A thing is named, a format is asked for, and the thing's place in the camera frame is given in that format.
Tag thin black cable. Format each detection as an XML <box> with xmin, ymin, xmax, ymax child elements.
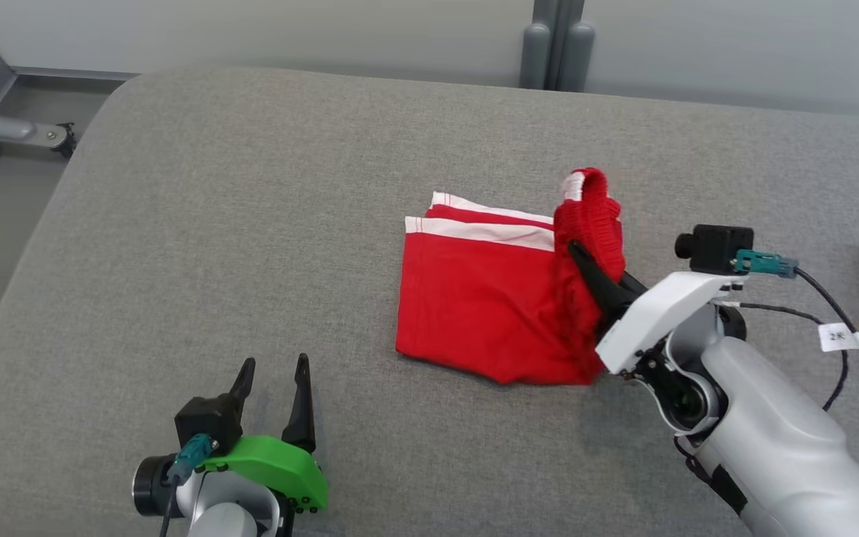
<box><xmin>724</xmin><ymin>301</ymin><xmax>849</xmax><ymax>412</ymax></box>

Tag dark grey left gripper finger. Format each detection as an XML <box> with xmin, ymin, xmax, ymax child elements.
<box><xmin>230</xmin><ymin>358</ymin><xmax>257</xmax><ymax>409</ymax></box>
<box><xmin>282</xmin><ymin>354</ymin><xmax>317</xmax><ymax>453</ymax></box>

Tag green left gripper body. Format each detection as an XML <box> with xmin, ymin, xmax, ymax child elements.
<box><xmin>198</xmin><ymin>435</ymin><xmax>330</xmax><ymax>513</ymax></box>

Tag black cable with teal connector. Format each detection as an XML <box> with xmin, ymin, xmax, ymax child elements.
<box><xmin>735</xmin><ymin>250</ymin><xmax>859</xmax><ymax>486</ymax></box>
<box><xmin>159</xmin><ymin>434</ymin><xmax>218</xmax><ymax>537</ymax></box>

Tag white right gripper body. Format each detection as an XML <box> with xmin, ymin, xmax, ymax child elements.
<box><xmin>595</xmin><ymin>271</ymin><xmax>745</xmax><ymax>375</ymax></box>

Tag red shorts with white stripes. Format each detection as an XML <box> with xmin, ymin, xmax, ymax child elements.
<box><xmin>395</xmin><ymin>167</ymin><xmax>626</xmax><ymax>386</ymax></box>

